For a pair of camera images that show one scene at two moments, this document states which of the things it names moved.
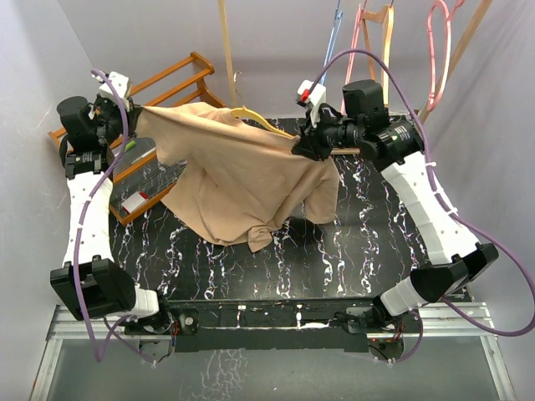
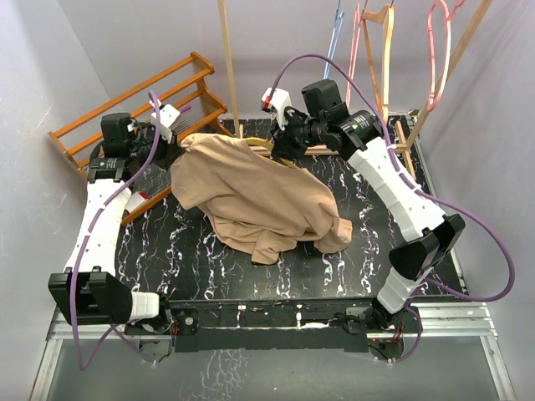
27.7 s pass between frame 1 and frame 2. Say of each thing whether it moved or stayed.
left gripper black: moved
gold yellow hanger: moved
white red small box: stayed
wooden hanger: stayed
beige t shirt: moved
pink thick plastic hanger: stayed
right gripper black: moved
